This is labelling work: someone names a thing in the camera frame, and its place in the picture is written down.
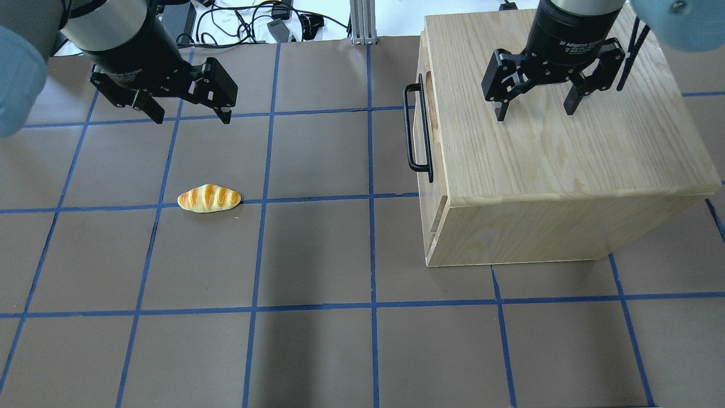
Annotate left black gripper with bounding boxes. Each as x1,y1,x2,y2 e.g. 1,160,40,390
61,1,238,125

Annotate aluminium frame post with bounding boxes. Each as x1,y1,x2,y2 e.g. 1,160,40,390
349,0,378,45

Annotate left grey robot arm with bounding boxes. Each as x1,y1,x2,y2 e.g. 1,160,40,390
1,1,238,137

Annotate black cables on bench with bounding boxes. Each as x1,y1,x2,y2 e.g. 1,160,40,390
176,0,352,48

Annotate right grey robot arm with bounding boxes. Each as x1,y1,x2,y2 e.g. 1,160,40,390
481,1,724,121

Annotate striped toy bread roll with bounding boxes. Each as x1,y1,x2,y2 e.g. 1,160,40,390
177,184,242,214

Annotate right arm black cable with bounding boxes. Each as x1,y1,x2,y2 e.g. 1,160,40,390
616,16,651,92

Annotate light wooden drawer cabinet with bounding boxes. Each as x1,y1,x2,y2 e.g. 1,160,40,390
417,8,722,267

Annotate black power adapter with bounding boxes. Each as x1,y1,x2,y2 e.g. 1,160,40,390
267,19,297,43

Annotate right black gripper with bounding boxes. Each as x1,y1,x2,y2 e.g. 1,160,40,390
481,1,625,122

